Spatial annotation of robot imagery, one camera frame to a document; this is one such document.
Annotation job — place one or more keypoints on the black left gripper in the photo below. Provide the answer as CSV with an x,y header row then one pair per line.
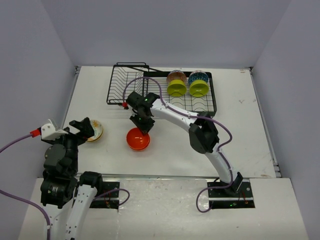
x,y
85,127

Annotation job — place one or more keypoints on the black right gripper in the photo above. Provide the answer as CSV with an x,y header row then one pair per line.
x,y
144,128

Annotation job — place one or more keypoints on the floral leaf pattern bowl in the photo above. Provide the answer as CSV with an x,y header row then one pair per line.
x,y
96,125

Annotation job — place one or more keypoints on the orange bowl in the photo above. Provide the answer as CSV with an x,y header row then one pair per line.
x,y
136,140

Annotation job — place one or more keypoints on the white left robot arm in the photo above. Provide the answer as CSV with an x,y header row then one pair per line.
x,y
65,199

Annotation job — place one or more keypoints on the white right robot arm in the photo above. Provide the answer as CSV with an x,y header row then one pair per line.
x,y
201,129

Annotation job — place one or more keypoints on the left lime green bowl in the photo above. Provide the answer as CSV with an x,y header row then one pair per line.
x,y
176,88

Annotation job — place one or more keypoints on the lime green bowl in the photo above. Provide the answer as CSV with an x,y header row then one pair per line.
x,y
198,88
176,88

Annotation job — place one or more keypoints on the red patterned bowl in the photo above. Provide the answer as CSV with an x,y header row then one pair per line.
x,y
176,75

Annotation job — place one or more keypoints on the right lime green bowl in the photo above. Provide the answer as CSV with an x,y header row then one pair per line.
x,y
198,88

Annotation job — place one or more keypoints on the blue patterned bowl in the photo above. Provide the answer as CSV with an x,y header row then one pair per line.
x,y
198,75

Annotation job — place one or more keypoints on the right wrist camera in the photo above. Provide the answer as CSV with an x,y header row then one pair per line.
x,y
125,105

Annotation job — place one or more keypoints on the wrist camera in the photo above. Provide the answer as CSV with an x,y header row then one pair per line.
x,y
48,131
125,105

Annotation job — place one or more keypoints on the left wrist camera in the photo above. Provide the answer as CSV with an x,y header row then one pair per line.
x,y
48,131

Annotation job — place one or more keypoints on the black wire dish rack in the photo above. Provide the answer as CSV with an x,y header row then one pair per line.
x,y
127,77

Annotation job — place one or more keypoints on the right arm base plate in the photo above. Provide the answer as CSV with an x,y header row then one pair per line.
x,y
226,199

